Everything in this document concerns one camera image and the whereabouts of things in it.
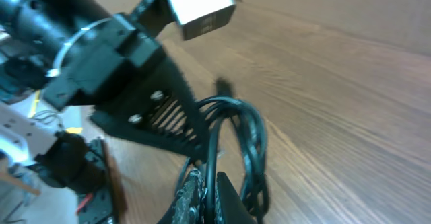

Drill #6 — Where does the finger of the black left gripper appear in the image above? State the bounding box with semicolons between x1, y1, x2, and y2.
90;58;209;162

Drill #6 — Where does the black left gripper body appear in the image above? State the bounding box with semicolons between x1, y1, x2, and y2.
42;13;166;111

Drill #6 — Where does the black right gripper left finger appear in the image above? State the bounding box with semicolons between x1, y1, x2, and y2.
158;168;205;224

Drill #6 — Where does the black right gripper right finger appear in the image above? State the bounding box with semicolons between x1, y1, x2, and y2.
215;172;256;224

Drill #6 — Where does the black USB cable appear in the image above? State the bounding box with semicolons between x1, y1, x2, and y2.
173;77;272;224

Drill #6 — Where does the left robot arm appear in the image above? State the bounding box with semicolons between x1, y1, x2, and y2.
1;0;209;161

